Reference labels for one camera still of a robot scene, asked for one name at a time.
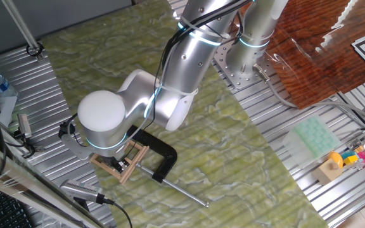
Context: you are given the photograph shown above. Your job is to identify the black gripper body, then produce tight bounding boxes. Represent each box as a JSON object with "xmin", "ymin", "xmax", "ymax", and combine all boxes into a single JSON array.
[{"xmin": 105, "ymin": 155, "xmax": 126, "ymax": 167}]

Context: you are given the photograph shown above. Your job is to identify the black C-clamp with steel screw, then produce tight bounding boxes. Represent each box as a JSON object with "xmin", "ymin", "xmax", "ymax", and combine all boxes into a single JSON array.
[{"xmin": 127, "ymin": 125, "xmax": 210, "ymax": 208}]

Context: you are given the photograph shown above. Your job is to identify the green marble pattern mat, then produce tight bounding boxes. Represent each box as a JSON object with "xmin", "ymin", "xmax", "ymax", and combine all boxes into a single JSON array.
[{"xmin": 39, "ymin": 0, "xmax": 329, "ymax": 228}]

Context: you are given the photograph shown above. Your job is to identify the black keyboard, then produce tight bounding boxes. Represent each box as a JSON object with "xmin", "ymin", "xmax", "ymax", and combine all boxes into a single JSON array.
[{"xmin": 0, "ymin": 182, "xmax": 35, "ymax": 228}]

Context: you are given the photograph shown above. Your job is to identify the white paper sheet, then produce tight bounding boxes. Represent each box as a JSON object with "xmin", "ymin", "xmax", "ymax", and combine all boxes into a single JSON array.
[{"xmin": 0, "ymin": 94, "xmax": 18, "ymax": 127}]

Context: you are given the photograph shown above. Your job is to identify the aluminium stand pole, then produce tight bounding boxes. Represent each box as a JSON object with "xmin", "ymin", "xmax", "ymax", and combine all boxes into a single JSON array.
[{"xmin": 1, "ymin": 0, "xmax": 44, "ymax": 61}]

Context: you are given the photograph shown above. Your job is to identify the translucent green plastic box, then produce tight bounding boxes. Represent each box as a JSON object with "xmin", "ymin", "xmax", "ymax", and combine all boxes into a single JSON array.
[{"xmin": 282, "ymin": 115, "xmax": 342, "ymax": 168}]

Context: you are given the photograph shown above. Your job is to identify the tan wooden toy block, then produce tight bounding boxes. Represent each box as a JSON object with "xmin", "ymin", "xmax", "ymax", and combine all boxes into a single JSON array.
[{"xmin": 311, "ymin": 158, "xmax": 344, "ymax": 186}]

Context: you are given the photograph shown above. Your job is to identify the glossy brown wood-grain board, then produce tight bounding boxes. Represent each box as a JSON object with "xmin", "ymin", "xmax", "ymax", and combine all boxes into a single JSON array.
[{"xmin": 229, "ymin": 0, "xmax": 365, "ymax": 111}]

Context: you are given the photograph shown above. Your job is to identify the teal toy piece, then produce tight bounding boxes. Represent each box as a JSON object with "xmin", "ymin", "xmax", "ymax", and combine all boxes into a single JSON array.
[{"xmin": 340, "ymin": 150, "xmax": 357, "ymax": 161}]

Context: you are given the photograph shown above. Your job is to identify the yellow toy block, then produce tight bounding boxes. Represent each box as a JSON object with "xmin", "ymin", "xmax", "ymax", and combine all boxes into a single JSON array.
[{"xmin": 343, "ymin": 155, "xmax": 359, "ymax": 167}]

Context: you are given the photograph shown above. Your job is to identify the wooden model window frame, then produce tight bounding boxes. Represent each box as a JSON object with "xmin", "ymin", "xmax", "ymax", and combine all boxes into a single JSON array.
[{"xmin": 89, "ymin": 141, "xmax": 150, "ymax": 185}]

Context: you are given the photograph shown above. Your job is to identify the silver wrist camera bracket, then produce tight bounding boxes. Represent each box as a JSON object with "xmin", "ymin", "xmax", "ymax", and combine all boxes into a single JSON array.
[{"xmin": 58, "ymin": 122, "xmax": 96, "ymax": 161}]

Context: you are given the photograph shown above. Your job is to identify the silver depth camera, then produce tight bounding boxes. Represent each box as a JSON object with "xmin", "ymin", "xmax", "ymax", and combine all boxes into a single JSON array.
[
  {"xmin": 16, "ymin": 113, "xmax": 33, "ymax": 140},
  {"xmin": 59, "ymin": 179, "xmax": 105, "ymax": 204}
]

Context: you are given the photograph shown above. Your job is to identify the thin black camera cable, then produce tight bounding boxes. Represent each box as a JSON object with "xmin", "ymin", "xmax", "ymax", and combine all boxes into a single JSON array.
[{"xmin": 4, "ymin": 131, "xmax": 44, "ymax": 159}]

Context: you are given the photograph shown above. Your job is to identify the grey metal desk frame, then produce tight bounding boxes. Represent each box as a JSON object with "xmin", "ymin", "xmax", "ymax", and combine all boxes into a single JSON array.
[{"xmin": 0, "ymin": 136, "xmax": 107, "ymax": 228}]

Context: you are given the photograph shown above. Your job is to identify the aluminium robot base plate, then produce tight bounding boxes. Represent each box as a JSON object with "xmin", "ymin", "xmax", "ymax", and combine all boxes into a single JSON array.
[{"xmin": 212, "ymin": 42, "xmax": 277, "ymax": 90}]

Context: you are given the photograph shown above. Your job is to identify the black ring at pole foot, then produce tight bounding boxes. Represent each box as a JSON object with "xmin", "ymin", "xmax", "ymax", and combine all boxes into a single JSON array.
[{"xmin": 26, "ymin": 42, "xmax": 46, "ymax": 58}]

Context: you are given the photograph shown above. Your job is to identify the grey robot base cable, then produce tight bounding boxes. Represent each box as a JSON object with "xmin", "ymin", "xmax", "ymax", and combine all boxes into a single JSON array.
[{"xmin": 253, "ymin": 63, "xmax": 365, "ymax": 128}]

